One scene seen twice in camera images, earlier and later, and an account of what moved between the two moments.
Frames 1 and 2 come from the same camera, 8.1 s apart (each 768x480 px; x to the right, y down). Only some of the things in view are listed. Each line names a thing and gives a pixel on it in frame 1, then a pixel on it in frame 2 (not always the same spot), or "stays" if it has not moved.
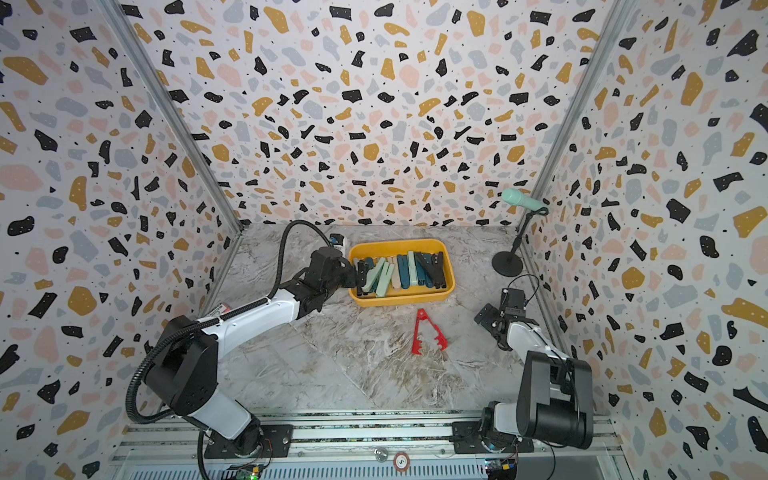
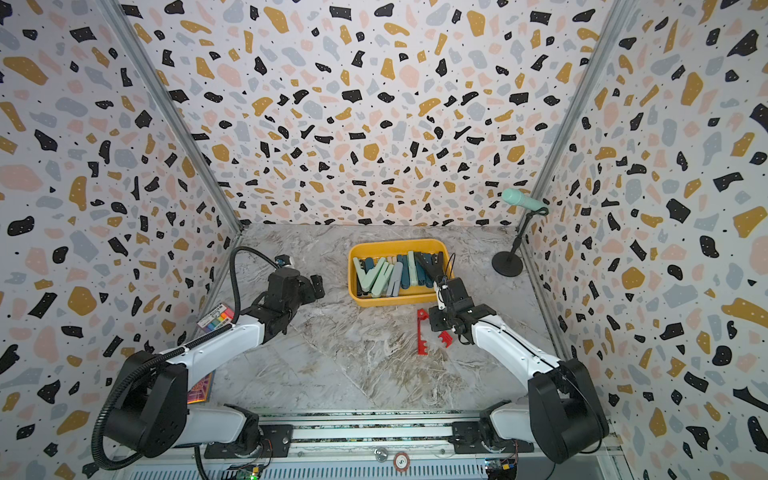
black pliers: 435,263 stays
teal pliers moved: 422,277 stays
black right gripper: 490,315 → 438,322
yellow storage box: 409,297 stays
